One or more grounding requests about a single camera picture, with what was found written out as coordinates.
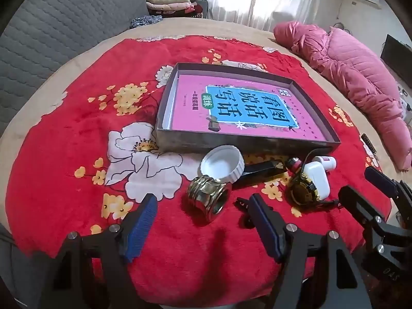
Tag pink book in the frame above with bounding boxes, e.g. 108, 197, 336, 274
169, 75, 327, 142

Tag red lighter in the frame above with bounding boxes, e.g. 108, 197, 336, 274
285, 156, 303, 174

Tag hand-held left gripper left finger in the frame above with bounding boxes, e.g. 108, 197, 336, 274
42, 193, 159, 309

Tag black faceted box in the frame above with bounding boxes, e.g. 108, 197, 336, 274
232, 159, 285, 190

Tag grey cardboard tray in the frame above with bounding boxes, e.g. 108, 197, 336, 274
155, 63, 341, 160

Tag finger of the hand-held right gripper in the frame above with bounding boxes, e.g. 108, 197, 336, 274
365, 166, 412, 210
338, 185, 391, 232

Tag dark red folded clothes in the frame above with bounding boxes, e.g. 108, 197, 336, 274
150, 5, 210, 19

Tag blue patterned cloth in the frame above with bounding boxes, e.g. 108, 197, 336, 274
130, 14, 161, 29

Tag white earbud case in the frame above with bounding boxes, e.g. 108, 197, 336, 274
303, 162, 330, 200

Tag white ribbed jar lid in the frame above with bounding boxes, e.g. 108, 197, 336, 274
200, 145, 246, 184

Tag white pill bottle red label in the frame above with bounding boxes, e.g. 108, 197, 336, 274
312, 155, 337, 172

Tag grey quilted headboard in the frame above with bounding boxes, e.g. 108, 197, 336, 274
0, 0, 150, 136

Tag beige bedspread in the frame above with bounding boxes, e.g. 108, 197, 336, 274
0, 16, 406, 242

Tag brass threaded fitting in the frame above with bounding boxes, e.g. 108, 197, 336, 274
187, 175, 232, 222

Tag pink quilt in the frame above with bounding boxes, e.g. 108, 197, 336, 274
273, 21, 412, 172

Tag red floral blanket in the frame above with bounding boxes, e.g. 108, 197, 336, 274
5, 35, 391, 308

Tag black television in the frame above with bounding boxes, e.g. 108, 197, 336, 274
380, 34, 412, 82

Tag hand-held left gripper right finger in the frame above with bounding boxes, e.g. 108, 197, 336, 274
248, 194, 374, 309

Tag pink folded garment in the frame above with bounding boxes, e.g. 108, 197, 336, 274
146, 2, 194, 12

